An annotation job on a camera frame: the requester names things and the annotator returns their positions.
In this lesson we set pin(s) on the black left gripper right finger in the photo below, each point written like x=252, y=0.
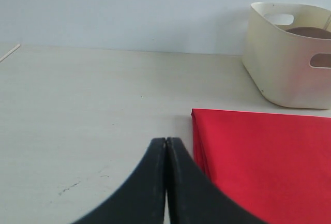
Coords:
x=192, y=197

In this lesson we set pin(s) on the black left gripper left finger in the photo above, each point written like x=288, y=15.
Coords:
x=141, y=198

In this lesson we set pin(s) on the brown wooden plate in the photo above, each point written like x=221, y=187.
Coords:
x=312, y=32

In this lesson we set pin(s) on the red tablecloth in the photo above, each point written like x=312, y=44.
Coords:
x=275, y=166

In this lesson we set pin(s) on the cream plastic bin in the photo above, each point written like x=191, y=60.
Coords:
x=279, y=62

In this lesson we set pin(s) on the wooden stick on table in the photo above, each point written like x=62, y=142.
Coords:
x=6, y=51

